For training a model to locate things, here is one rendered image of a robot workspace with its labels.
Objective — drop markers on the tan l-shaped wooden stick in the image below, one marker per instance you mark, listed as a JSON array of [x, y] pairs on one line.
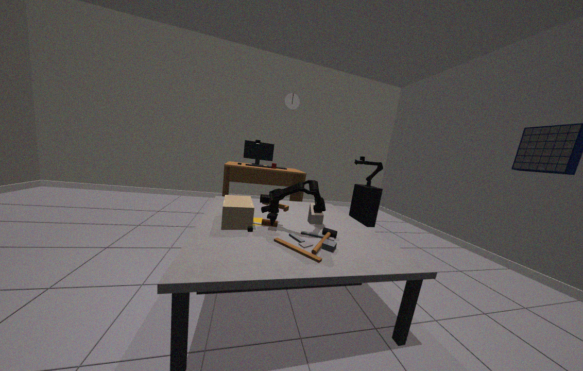
[[281, 206]]

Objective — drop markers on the brown cylinder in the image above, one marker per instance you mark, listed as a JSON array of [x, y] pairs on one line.
[[267, 223]]

